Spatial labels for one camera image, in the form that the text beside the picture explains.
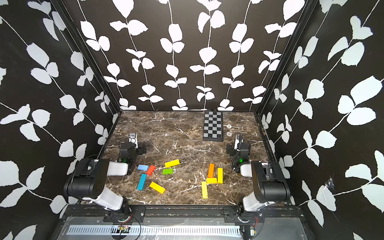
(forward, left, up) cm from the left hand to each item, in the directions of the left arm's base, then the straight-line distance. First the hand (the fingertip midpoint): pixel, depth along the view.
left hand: (136, 139), depth 94 cm
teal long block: (-25, -6, -7) cm, 27 cm away
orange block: (-20, -47, -7) cm, 52 cm away
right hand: (-3, -65, 0) cm, 65 cm away
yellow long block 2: (-31, -42, -7) cm, 53 cm away
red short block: (-18, -10, -7) cm, 22 cm away
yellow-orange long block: (-29, -15, -7) cm, 33 cm away
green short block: (-19, -20, -7) cm, 29 cm away
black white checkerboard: (+12, -52, -5) cm, 53 cm away
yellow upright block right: (-24, -52, -7) cm, 57 cm away
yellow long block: (-14, -23, -8) cm, 28 cm away
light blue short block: (-16, -5, -8) cm, 19 cm away
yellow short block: (-26, -48, -7) cm, 55 cm away
